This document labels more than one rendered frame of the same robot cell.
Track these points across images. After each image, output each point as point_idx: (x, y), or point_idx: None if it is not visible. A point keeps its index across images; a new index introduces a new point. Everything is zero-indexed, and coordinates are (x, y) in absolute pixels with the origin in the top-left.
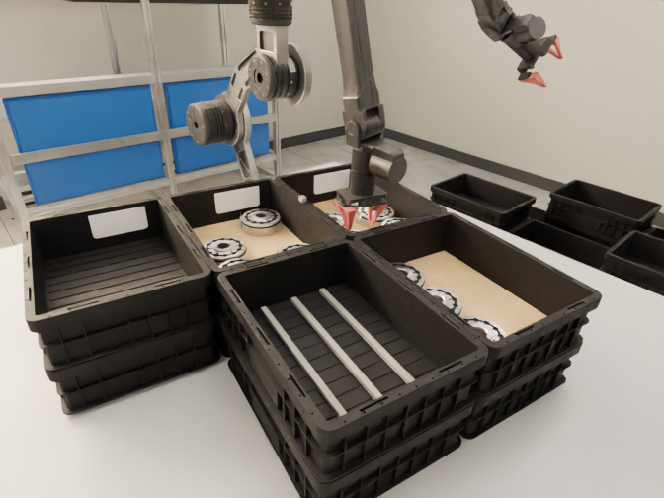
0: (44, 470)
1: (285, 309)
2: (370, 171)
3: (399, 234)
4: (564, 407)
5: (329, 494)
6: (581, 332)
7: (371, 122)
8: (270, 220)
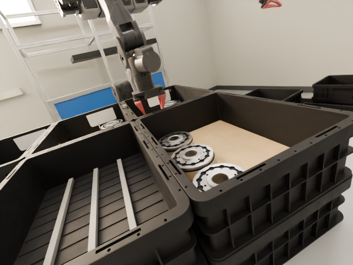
0: None
1: (87, 178)
2: (138, 70)
3: (175, 112)
4: (348, 251)
5: None
6: (352, 164)
7: (127, 33)
8: (114, 124)
